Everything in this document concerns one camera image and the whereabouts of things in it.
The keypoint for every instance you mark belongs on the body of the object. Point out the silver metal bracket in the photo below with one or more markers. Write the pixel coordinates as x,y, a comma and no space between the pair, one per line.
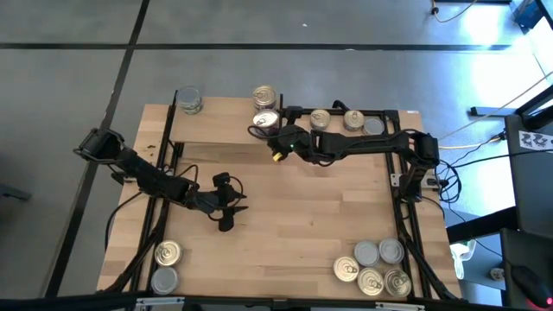
160,302
399,306

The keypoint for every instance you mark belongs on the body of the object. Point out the grey caster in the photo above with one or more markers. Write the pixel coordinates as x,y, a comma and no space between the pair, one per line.
497,274

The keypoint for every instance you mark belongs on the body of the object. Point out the grey mounting plate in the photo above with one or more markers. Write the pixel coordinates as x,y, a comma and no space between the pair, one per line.
395,180

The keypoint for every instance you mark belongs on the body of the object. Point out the black metal table frame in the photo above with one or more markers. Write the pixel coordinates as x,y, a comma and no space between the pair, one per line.
337,111

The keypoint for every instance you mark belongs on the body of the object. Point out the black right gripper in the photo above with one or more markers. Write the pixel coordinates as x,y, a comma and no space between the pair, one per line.
296,140

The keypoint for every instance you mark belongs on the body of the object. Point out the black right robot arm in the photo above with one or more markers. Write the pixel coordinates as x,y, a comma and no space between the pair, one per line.
367,144

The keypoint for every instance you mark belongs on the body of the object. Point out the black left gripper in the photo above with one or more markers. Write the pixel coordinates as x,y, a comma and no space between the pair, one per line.
211,201

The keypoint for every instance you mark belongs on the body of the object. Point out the blue label tuna can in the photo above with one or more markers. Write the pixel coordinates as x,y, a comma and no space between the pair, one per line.
398,283
370,281
264,96
168,253
354,119
265,131
346,268
320,119
264,118

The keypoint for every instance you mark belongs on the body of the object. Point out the white paper with black marks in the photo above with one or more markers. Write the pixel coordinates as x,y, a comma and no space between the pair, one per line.
535,141

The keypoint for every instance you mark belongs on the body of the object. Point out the wooden shelf board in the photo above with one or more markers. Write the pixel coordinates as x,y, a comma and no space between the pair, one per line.
216,125

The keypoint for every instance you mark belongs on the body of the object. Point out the yellow tag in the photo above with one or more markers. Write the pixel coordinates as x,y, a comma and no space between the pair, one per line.
278,156

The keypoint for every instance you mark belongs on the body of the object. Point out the white plastic object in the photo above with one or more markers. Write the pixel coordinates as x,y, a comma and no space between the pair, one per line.
463,255

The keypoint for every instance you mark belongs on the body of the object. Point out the black desk leg bar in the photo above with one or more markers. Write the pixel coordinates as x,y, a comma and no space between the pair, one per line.
479,224

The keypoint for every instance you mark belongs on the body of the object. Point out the green label tuna can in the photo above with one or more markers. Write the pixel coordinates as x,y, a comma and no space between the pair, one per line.
164,281
366,253
189,97
391,251
374,126

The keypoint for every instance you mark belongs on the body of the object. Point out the black plug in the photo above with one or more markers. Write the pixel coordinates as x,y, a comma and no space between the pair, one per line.
434,9

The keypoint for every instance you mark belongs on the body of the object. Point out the black flat stand base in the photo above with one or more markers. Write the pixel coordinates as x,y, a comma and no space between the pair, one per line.
488,112

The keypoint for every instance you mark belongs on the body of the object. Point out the blue box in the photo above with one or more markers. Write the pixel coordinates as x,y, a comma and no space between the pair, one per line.
525,10

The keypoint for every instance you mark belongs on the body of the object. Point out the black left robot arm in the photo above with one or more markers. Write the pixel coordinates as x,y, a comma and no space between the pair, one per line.
147,177

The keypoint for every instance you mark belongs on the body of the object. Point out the black computer mouse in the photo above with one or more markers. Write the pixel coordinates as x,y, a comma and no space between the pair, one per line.
529,283

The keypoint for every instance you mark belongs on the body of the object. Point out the black low desk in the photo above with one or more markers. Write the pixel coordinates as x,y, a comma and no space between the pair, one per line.
518,246

